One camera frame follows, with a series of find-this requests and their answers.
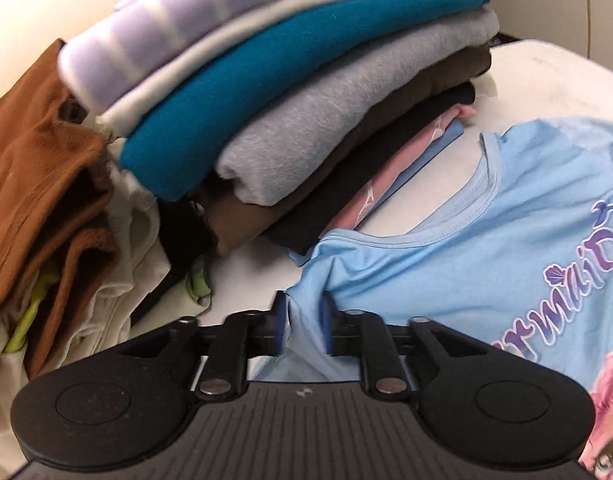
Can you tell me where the light blue printed t-shirt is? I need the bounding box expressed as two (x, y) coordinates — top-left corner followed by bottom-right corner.
(256, 118), (613, 479)

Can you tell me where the black folded garment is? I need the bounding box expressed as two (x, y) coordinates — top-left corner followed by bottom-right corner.
(263, 81), (475, 255)

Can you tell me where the pink folded garment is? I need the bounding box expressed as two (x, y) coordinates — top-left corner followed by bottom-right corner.
(319, 104), (477, 237)

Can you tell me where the cream folded garment pile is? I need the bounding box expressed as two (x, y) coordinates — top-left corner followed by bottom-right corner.
(0, 136), (216, 478)

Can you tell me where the teal folded garment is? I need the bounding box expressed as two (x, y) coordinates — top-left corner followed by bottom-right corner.
(119, 0), (489, 202)

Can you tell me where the blue folded garment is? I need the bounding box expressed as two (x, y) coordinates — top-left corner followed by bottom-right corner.
(286, 121), (467, 267)

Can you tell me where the grey folded garment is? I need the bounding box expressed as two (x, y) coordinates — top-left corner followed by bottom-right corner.
(215, 8), (499, 206)

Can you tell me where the rust brown folded garment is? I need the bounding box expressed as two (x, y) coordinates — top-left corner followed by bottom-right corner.
(0, 39), (121, 377)

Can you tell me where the white folded garment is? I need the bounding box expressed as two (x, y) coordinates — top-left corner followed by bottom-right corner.
(96, 0), (468, 139)

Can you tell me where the lilac striped folded garment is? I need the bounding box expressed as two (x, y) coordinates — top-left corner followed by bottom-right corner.
(58, 0), (277, 115)

